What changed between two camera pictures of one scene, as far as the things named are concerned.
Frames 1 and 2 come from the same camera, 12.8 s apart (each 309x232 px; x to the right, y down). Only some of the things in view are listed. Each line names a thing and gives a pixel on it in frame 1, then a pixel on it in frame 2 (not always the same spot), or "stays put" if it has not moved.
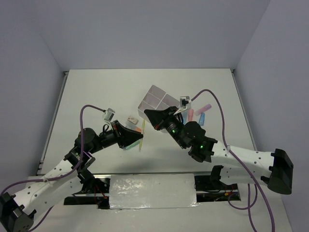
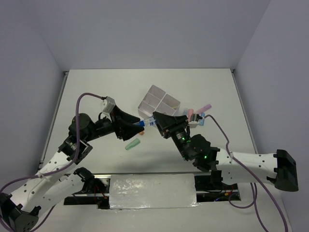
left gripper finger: x=126 y=133 -> x=122 y=117
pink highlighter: x=190 y=114 stays put
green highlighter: x=133 y=144 stays put
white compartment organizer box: x=156 y=99 stays put
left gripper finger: x=128 y=141 -> x=125 y=131
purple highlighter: x=203 y=109 stays put
